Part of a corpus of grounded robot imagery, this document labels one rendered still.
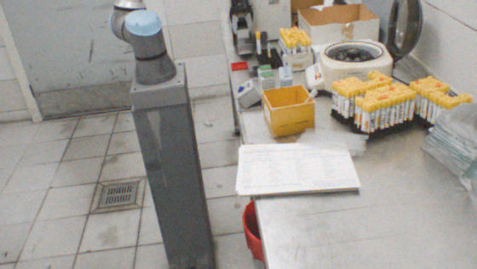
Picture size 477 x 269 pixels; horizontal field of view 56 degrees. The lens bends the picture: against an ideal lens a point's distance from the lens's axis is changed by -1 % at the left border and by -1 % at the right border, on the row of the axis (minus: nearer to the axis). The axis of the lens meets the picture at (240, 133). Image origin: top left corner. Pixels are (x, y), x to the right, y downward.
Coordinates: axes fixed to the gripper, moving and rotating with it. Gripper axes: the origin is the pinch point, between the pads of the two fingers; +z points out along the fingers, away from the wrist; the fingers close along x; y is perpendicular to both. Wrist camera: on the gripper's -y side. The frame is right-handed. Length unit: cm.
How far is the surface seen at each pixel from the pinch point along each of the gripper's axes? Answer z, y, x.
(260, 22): -0.5, 9.0, -8.9
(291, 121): 4, -75, -6
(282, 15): -2.4, 9.0, -19.1
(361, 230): 9, -118, -13
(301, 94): 2, -62, -12
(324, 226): 9, -115, -6
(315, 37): -0.8, -20.1, -27.1
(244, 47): 4.1, -8.0, 0.3
